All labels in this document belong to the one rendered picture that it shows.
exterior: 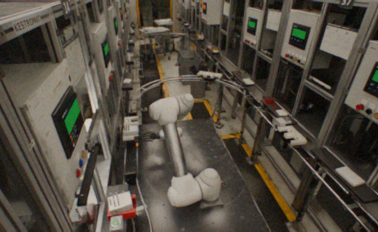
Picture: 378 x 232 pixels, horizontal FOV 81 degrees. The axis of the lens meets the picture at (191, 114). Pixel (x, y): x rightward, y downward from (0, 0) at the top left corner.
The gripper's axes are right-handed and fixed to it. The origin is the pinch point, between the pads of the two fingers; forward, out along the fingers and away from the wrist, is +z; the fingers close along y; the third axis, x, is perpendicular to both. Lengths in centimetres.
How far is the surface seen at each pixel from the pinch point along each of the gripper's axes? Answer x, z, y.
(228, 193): 61, -68, -20
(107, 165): 35.4, 22.6, 3.2
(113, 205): 82, 13, 14
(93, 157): 79, 17, 49
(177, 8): -779, -158, 27
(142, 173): 25.7, -1.9, -19.8
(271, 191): 19, -144, -87
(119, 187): 59, 13, 3
